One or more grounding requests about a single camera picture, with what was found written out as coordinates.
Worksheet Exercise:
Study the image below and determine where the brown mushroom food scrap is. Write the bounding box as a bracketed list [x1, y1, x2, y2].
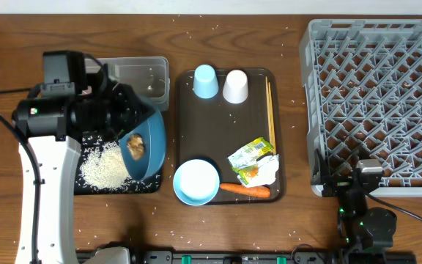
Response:
[127, 134, 146, 161]

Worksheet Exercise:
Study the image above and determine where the dark blue plate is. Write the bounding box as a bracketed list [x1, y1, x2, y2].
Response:
[119, 106, 166, 181]

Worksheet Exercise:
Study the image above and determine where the pile of white rice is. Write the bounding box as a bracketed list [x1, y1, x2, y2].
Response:
[75, 134, 160, 194]

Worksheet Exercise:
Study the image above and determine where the light blue bowl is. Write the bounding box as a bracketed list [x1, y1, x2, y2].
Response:
[173, 159, 220, 206]

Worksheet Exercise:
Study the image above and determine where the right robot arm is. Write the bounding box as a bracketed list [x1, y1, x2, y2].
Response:
[311, 150, 397, 263]

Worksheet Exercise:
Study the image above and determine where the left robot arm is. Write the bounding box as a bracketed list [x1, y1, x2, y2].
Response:
[12, 65, 166, 263]

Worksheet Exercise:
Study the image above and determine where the grey dishwasher rack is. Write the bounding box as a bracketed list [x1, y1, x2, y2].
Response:
[300, 19, 422, 197]

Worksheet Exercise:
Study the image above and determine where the clear plastic container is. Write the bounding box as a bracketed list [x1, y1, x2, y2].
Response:
[98, 56, 170, 111]

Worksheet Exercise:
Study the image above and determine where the wooden chopstick right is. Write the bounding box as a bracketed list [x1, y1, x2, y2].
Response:
[267, 81, 277, 155]

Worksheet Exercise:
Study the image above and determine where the wooden chopstick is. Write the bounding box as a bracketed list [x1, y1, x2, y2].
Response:
[267, 81, 277, 155]
[265, 76, 274, 146]

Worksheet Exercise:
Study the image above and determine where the crumpled white wrapper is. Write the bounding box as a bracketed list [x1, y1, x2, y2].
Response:
[237, 155, 279, 188]

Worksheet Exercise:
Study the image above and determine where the orange carrot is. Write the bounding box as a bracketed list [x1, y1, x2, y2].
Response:
[219, 183, 271, 199]

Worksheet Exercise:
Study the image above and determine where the black plastic tray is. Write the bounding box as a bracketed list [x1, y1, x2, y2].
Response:
[73, 133, 164, 196]

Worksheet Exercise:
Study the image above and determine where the light blue cup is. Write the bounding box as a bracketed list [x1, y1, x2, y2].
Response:
[193, 65, 219, 99]

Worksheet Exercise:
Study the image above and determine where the dark brown serving tray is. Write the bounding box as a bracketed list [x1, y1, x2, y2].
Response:
[175, 68, 286, 205]

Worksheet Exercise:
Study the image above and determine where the wooden chopstick left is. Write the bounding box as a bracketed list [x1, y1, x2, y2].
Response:
[265, 76, 274, 146]

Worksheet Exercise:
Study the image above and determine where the white cup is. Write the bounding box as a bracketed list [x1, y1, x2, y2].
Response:
[223, 70, 248, 104]

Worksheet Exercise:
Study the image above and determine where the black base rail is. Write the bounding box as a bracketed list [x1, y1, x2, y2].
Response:
[130, 250, 417, 264]

